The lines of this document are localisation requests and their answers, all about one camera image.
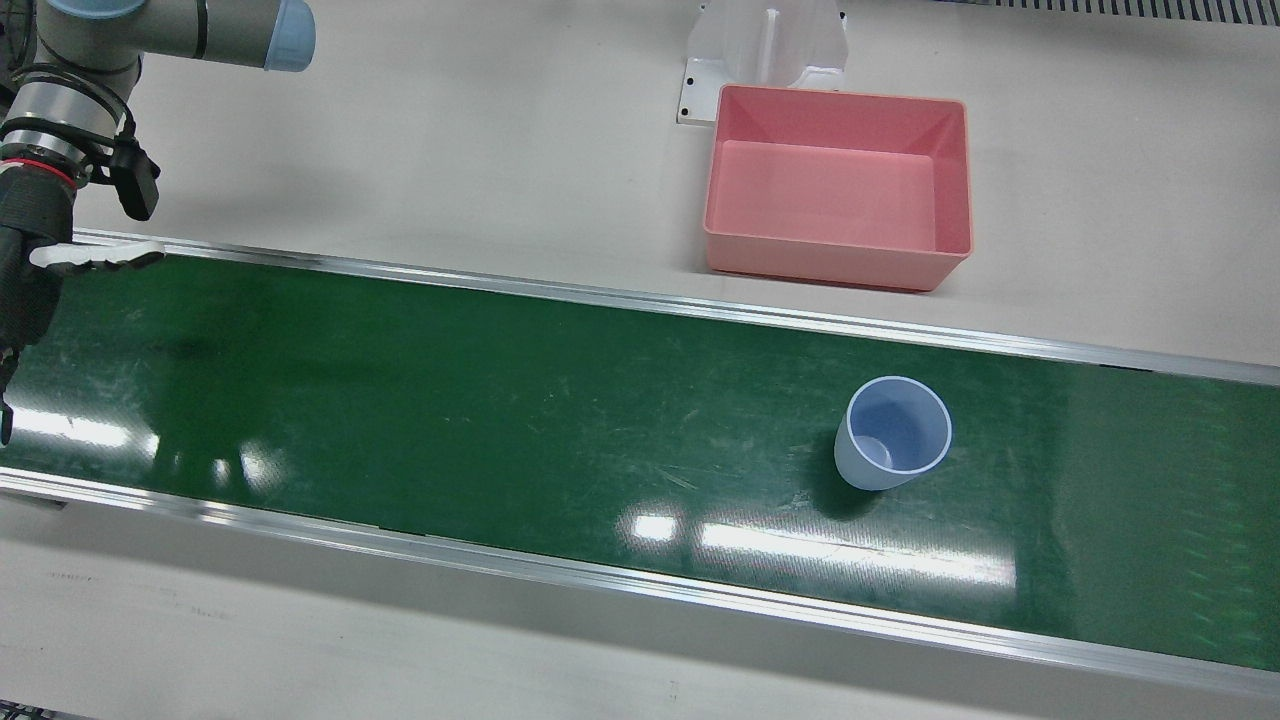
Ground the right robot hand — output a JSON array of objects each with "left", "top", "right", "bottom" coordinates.
[{"left": 0, "top": 165, "right": 166, "bottom": 446}]

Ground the blue plastic cup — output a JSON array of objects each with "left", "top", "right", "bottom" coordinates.
[{"left": 833, "top": 376, "right": 954, "bottom": 492}]

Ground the pink plastic box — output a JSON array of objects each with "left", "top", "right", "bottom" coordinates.
[{"left": 702, "top": 84, "right": 974, "bottom": 293}]

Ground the green conveyor belt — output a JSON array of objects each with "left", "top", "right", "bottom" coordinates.
[{"left": 0, "top": 228, "right": 1280, "bottom": 701}]

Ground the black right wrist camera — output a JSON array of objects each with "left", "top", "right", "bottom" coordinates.
[{"left": 108, "top": 135, "right": 161, "bottom": 223}]

